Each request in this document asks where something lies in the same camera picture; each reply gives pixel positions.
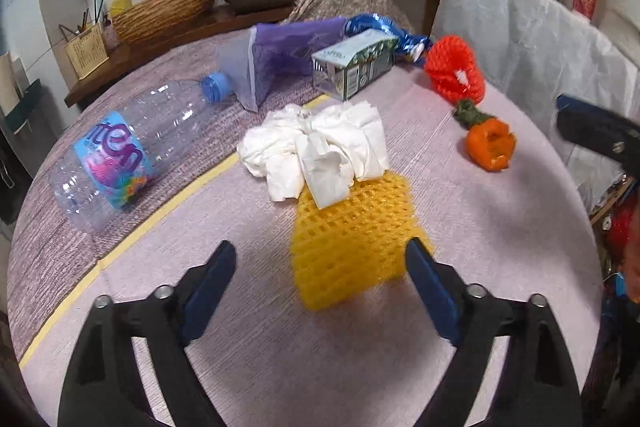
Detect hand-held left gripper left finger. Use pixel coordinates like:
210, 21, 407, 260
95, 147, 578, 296
57, 241, 237, 427

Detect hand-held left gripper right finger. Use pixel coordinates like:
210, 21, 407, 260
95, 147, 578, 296
405, 237, 583, 427

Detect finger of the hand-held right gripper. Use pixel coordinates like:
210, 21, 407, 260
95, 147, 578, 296
556, 93, 640, 172

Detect yellow foam fruit net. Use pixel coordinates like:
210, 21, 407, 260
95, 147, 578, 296
291, 172, 435, 312

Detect clear plastic bottle blue label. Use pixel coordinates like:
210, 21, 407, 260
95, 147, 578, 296
47, 73, 231, 233

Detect purple striped tablecloth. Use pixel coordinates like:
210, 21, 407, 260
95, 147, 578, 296
7, 24, 603, 427

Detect orange pepper piece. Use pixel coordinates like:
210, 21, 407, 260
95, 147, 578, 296
454, 99, 516, 171

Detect white crinkled sheet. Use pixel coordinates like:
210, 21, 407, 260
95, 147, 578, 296
430, 0, 640, 208

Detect red foam fruit net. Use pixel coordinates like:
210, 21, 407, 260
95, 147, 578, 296
424, 35, 486, 104

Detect crumpled white tissue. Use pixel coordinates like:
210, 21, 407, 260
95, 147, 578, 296
236, 101, 391, 210

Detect green white drink carton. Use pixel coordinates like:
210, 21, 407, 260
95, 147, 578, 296
311, 31, 401, 102

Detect blue snack wrapper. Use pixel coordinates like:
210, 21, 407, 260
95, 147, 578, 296
344, 13, 435, 62

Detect purple plastic bag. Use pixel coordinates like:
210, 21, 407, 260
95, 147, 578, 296
216, 17, 351, 112

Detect dark wooden counter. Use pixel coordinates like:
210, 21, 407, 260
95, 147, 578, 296
64, 4, 296, 108

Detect beige chopstick holder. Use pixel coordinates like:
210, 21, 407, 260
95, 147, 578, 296
62, 23, 110, 80

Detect woven wicker basin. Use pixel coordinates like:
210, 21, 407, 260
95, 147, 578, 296
111, 0, 218, 45

